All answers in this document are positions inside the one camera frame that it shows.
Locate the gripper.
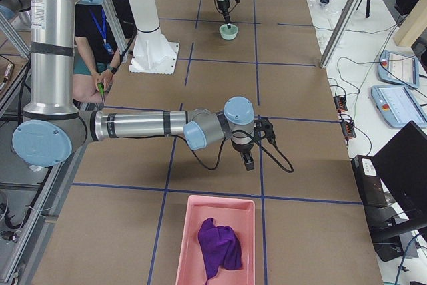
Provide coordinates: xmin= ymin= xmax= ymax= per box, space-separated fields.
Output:
xmin=216 ymin=0 xmax=231 ymax=25
xmin=231 ymin=132 xmax=254 ymax=170

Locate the light green bowl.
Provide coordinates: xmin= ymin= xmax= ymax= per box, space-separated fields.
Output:
xmin=219 ymin=24 xmax=239 ymax=41

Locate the purple microfiber cloth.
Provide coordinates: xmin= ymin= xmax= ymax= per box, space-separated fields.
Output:
xmin=197 ymin=218 xmax=242 ymax=284

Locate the black device box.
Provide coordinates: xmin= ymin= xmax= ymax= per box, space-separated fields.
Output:
xmin=351 ymin=155 xmax=390 ymax=208

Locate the pink plastic bin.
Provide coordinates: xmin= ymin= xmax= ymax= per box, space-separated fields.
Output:
xmin=175 ymin=195 xmax=256 ymax=284

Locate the seated person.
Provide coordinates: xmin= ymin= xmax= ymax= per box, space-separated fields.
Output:
xmin=73 ymin=4 xmax=121 ymax=103

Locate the black monitor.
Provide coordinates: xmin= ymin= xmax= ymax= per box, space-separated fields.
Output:
xmin=372 ymin=121 xmax=426 ymax=214

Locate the near teach pendant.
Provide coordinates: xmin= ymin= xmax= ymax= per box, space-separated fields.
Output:
xmin=370 ymin=85 xmax=426 ymax=129

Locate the teach pendant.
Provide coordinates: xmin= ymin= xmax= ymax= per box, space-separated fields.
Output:
xmin=370 ymin=85 xmax=426 ymax=129
xmin=378 ymin=50 xmax=420 ymax=89

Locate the far teach pendant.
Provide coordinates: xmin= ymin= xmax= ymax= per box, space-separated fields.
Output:
xmin=378 ymin=50 xmax=420 ymax=89

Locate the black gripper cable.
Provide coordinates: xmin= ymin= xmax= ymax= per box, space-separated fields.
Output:
xmin=189 ymin=121 xmax=295 ymax=174

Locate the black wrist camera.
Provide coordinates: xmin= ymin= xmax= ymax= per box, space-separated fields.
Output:
xmin=254 ymin=117 xmax=277 ymax=146

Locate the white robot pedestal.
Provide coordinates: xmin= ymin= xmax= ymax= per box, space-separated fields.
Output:
xmin=129 ymin=0 xmax=179 ymax=75

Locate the green handled screwdriver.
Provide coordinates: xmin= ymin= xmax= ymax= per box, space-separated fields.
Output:
xmin=97 ymin=83 xmax=105 ymax=104

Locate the aluminium frame post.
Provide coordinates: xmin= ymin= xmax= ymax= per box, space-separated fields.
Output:
xmin=319 ymin=0 xmax=360 ymax=68

